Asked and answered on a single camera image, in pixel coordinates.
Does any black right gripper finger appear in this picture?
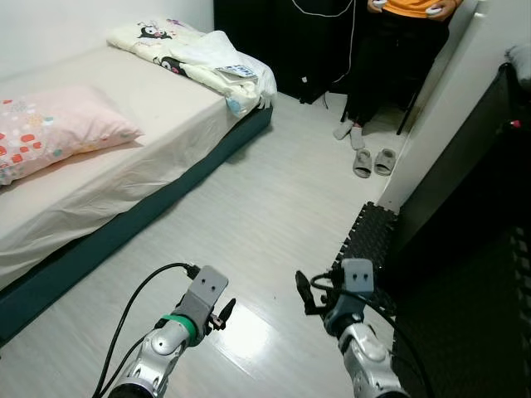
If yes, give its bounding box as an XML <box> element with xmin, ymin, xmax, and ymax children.
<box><xmin>295</xmin><ymin>270</ymin><xmax>319</xmax><ymax>317</ymax></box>

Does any white blue lettered book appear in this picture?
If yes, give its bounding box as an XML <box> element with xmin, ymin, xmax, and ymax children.
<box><xmin>214</xmin><ymin>62</ymin><xmax>258</xmax><ymax>81</ymax></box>

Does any cream cartoon print blanket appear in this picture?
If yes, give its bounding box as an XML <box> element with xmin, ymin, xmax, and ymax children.
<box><xmin>106</xmin><ymin>18</ymin><xmax>277</xmax><ymax>117</ymax></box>

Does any black foam puzzle mat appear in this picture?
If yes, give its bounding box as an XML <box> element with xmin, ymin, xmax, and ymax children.
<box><xmin>343</xmin><ymin>201</ymin><xmax>531</xmax><ymax>398</ymax></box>

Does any teal bed base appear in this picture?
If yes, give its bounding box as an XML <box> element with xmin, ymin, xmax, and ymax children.
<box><xmin>0</xmin><ymin>106</ymin><xmax>275</xmax><ymax>345</ymax></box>

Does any black desk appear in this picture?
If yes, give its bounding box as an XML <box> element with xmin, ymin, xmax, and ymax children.
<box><xmin>390</xmin><ymin>62</ymin><xmax>531</xmax><ymax>398</ymax></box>

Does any white sheeted mattress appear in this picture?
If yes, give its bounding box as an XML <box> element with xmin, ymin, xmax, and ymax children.
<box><xmin>0</xmin><ymin>46</ymin><xmax>275</xmax><ymax>291</ymax></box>

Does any person in orange shirt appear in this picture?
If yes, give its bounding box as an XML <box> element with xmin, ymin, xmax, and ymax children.
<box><xmin>334</xmin><ymin>0</ymin><xmax>465</xmax><ymax>152</ymax></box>

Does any pink patterned pillow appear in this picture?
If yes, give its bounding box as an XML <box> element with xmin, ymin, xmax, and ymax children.
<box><xmin>0</xmin><ymin>85</ymin><xmax>144</xmax><ymax>185</ymax></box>

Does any black wardrobe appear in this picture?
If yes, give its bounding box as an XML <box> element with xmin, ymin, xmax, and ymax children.
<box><xmin>213</xmin><ymin>0</ymin><xmax>366</xmax><ymax>104</ymax></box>

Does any grey cushion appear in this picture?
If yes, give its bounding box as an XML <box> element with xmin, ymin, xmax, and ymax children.
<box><xmin>505</xmin><ymin>46</ymin><xmax>531</xmax><ymax>85</ymax></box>

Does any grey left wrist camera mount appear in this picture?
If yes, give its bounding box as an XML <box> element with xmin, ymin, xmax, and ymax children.
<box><xmin>184</xmin><ymin>266</ymin><xmax>230</xmax><ymax>332</ymax></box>

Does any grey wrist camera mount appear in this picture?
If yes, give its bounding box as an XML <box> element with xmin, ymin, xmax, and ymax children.
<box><xmin>341</xmin><ymin>258</ymin><xmax>375</xmax><ymax>296</ymax></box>
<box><xmin>184</xmin><ymin>266</ymin><xmax>230</xmax><ymax>332</ymax></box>

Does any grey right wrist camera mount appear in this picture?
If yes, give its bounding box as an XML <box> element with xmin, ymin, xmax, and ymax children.
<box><xmin>341</xmin><ymin>258</ymin><xmax>375</xmax><ymax>296</ymax></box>

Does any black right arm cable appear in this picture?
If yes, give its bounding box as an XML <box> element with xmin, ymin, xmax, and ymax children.
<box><xmin>309</xmin><ymin>274</ymin><xmax>436</xmax><ymax>398</ymax></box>

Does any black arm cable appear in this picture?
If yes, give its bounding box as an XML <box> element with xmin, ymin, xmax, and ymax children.
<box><xmin>91</xmin><ymin>263</ymin><xmax>200</xmax><ymax>398</ymax></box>
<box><xmin>309</xmin><ymin>274</ymin><xmax>436</xmax><ymax>398</ymax></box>

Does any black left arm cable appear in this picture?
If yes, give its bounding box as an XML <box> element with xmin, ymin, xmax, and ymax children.
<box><xmin>91</xmin><ymin>263</ymin><xmax>200</xmax><ymax>398</ymax></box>

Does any white cable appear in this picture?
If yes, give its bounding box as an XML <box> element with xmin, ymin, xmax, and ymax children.
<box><xmin>290</xmin><ymin>0</ymin><xmax>359</xmax><ymax>88</ymax></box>

